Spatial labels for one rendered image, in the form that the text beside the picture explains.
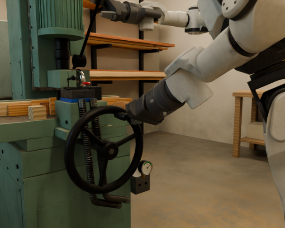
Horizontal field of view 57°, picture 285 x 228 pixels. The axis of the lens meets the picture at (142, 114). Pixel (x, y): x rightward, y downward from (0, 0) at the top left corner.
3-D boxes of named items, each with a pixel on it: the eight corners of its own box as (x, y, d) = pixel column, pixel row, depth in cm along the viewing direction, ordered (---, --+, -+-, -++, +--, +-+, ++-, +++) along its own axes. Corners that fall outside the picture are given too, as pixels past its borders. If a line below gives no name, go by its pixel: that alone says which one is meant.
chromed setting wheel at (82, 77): (81, 95, 121) (80, 68, 120) (70, 94, 131) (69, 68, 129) (87, 95, 123) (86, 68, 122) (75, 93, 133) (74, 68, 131)
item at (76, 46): (70, 54, 127) (69, 22, 125) (63, 55, 134) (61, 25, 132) (86, 55, 132) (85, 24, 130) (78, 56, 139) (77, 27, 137)
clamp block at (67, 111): (69, 130, 85) (68, 103, 84) (54, 125, 95) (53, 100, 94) (109, 125, 94) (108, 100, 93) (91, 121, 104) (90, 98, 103)
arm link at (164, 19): (136, 3, 121) (162, 7, 127) (137, 24, 122) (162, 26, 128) (143, 0, 116) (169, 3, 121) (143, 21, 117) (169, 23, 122)
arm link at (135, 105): (124, 124, 74) (148, 106, 65) (125, 95, 78) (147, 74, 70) (161, 133, 80) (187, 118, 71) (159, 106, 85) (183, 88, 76)
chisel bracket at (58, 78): (60, 92, 103) (59, 69, 102) (47, 90, 114) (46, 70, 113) (78, 91, 108) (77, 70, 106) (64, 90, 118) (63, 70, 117)
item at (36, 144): (27, 151, 86) (26, 140, 86) (11, 140, 103) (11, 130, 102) (126, 135, 111) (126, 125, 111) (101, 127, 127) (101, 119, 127)
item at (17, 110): (9, 116, 96) (8, 105, 96) (7, 116, 98) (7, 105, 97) (132, 106, 131) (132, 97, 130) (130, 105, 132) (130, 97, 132)
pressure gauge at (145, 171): (141, 181, 111) (141, 162, 109) (136, 178, 114) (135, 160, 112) (153, 177, 114) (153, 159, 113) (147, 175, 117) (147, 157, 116)
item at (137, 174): (136, 195, 113) (135, 177, 112) (120, 186, 123) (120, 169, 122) (150, 190, 118) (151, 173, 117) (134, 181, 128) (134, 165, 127)
